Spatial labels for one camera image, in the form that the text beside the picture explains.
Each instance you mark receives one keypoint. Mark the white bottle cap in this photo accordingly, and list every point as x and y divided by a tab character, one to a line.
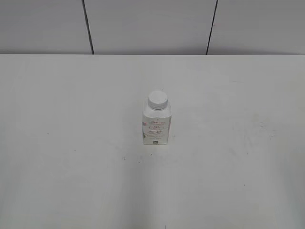
157	100

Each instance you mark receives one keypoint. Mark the white meinianda bottle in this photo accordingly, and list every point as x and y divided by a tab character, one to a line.
156	125

